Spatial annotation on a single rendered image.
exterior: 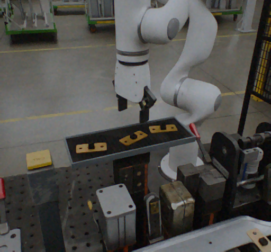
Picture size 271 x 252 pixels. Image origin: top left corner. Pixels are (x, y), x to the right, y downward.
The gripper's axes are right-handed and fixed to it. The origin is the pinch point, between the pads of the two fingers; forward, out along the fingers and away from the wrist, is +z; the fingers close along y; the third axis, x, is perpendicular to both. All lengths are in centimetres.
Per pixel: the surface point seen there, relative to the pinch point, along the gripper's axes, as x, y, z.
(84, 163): -17.2, 0.2, 9.0
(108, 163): 22, -44, 55
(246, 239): 7.2, 35.3, 24.7
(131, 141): -1.6, 0.8, 8.4
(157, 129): 8.6, 1.6, 8.4
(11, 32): 165, -558, 99
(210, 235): 1.2, 28.9, 24.8
